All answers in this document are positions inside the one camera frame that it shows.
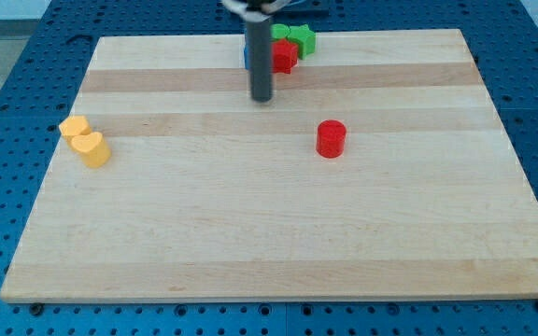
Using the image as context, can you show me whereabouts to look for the green cylinder block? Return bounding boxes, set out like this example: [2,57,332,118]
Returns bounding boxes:
[271,23,290,41]

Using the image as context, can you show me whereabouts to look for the wooden board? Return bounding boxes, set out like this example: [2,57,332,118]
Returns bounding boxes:
[0,29,538,303]

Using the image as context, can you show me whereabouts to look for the blue block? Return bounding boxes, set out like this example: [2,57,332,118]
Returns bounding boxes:
[243,45,249,70]

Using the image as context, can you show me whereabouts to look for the red cylinder block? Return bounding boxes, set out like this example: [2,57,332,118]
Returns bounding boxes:
[316,119,347,159]

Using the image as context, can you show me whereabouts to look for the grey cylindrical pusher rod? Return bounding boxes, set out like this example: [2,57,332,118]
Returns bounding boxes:
[244,10,273,103]

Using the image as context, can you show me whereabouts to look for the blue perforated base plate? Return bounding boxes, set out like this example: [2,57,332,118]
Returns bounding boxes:
[0,1,538,335]

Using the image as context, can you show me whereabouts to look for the green star block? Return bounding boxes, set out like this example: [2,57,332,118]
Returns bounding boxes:
[287,24,316,60]

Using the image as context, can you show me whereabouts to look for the yellow pentagon block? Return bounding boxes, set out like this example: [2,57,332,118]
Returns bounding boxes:
[58,115,92,146]

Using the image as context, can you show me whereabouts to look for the red star block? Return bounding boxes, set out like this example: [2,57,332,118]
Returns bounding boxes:
[272,39,298,74]

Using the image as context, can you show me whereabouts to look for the yellow heart block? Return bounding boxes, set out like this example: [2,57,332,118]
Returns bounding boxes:
[71,132,111,168]

